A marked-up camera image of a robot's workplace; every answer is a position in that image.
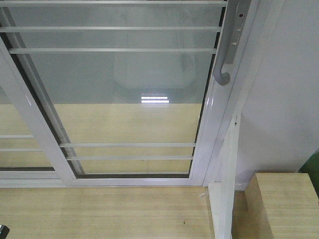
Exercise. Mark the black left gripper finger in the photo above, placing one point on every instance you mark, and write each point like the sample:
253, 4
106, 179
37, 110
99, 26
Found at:
4, 231

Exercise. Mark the white framed sliding glass door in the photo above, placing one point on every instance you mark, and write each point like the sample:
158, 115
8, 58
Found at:
126, 86

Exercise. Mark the grey curved door handle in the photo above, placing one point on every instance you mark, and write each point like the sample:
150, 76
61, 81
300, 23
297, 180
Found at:
224, 43

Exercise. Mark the grey door lock plate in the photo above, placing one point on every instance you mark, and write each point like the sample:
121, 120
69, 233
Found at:
239, 21

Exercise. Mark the fixed white glass panel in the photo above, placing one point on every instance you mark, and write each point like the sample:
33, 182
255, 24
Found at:
29, 153

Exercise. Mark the light wooden platform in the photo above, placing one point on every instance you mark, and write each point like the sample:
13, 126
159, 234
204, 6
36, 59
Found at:
107, 213

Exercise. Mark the light wooden box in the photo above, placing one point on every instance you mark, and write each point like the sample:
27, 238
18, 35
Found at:
283, 206

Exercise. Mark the green sandbag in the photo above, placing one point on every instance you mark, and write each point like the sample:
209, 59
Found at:
312, 164

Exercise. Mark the white wall panel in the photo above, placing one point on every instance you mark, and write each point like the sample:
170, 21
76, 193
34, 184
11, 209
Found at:
279, 128

